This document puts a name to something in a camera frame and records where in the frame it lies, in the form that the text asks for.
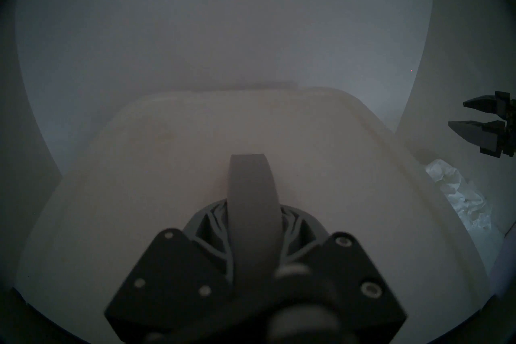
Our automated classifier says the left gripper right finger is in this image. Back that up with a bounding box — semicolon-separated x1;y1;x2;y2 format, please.
274;204;406;344

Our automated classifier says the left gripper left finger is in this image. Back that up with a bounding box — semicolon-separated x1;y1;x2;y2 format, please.
104;200;242;344

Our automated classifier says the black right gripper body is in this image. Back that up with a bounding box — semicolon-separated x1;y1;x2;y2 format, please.
502;97;516;158

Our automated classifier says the white bin lid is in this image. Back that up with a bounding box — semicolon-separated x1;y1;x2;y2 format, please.
16;87;494;344

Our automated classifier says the white wardrobe cabinet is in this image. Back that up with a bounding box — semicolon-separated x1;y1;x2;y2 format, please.
0;0;516;344

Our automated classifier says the white garment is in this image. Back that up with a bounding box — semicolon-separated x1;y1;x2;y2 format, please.
425;159;494;232

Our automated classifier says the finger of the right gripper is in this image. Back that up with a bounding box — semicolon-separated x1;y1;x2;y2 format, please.
447;120;507;157
463;91;511;120

